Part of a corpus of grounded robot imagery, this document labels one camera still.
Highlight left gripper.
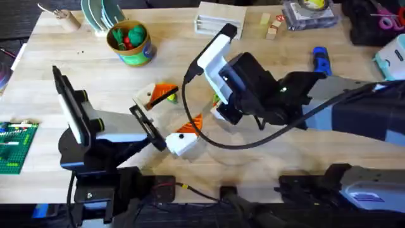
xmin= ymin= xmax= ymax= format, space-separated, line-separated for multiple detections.
xmin=74 ymin=82 xmax=204 ymax=167

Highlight blue electric screwdriver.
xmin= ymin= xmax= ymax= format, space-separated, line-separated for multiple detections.
xmin=312 ymin=46 xmax=332 ymax=77

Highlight wooden cylinder holder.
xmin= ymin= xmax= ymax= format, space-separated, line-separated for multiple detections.
xmin=57 ymin=9 xmax=82 ymax=33

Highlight tub with toys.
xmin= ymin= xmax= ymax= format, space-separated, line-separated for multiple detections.
xmin=106 ymin=19 xmax=158 ymax=68

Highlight pale wooden box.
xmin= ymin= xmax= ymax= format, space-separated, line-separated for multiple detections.
xmin=194 ymin=1 xmax=248 ymax=41

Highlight heap of small wooden blocks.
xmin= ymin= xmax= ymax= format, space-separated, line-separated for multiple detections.
xmin=259 ymin=12 xmax=286 ymax=41

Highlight teal plate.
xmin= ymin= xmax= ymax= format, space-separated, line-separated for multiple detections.
xmin=88 ymin=0 xmax=107 ymax=31
xmin=80 ymin=0 xmax=96 ymax=31
xmin=101 ymin=0 xmax=127 ymax=29

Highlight clear plastic box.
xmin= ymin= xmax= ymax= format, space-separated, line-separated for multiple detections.
xmin=281 ymin=0 xmax=340 ymax=32

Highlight green board with blocks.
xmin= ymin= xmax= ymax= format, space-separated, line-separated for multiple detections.
xmin=0 ymin=119 xmax=40 ymax=175

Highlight metal cutlery piece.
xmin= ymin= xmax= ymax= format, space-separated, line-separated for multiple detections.
xmin=37 ymin=3 xmax=64 ymax=17

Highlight black bag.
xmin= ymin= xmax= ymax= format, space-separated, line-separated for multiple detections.
xmin=340 ymin=0 xmax=405 ymax=48

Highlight white and teal device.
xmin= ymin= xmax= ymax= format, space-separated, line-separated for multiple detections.
xmin=372 ymin=33 xmax=405 ymax=82

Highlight pink scissors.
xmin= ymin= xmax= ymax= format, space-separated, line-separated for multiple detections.
xmin=369 ymin=5 xmax=405 ymax=32

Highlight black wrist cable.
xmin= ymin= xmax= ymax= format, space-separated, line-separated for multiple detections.
xmin=181 ymin=61 xmax=405 ymax=151

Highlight black rail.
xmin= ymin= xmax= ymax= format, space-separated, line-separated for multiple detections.
xmin=31 ymin=186 xmax=405 ymax=228

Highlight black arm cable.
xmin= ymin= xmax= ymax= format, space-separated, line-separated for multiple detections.
xmin=65 ymin=170 xmax=77 ymax=228

